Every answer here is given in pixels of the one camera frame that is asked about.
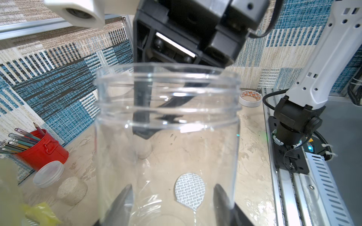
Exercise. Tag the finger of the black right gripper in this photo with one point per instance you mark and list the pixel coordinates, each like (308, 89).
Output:
(142, 98)
(177, 95)

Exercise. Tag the aluminium mounting rail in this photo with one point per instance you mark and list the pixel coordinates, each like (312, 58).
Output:
(311, 199)

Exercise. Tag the large plastic jar of rice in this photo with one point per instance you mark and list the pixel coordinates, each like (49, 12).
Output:
(200, 137)

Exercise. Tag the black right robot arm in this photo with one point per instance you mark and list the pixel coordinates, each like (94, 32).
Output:
(298, 112)

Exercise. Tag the roll of tape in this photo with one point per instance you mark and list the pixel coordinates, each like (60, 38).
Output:
(250, 98)

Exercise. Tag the small plastic jar with rice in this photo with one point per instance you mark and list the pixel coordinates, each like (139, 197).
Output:
(54, 179)

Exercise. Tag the red cup with utensils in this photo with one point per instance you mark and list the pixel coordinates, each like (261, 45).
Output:
(36, 148)

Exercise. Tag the patterned white jar lid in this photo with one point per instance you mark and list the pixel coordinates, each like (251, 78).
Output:
(190, 190)

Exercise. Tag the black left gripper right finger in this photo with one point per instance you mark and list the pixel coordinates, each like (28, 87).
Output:
(228, 214)

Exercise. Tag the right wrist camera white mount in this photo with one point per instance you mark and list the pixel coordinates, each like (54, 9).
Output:
(90, 13)

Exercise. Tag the grey bin with yellow bag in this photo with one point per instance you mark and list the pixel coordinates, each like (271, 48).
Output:
(14, 212)

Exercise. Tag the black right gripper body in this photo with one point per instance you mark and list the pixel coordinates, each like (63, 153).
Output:
(210, 33)

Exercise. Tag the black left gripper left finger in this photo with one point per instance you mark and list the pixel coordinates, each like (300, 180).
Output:
(120, 211)

